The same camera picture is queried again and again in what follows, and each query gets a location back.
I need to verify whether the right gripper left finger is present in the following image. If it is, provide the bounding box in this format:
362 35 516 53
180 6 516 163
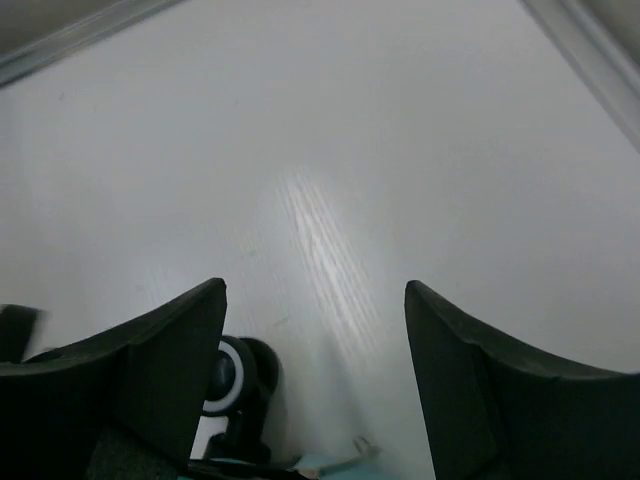
1 278 226 479

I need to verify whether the aluminium rail frame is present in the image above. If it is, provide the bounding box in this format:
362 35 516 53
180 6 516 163
1 1 639 145

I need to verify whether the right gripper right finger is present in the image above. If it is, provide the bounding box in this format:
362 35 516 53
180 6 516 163
404 280 639 479

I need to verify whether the pink hard-shell suitcase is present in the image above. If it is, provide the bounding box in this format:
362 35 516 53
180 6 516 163
0 304 381 480

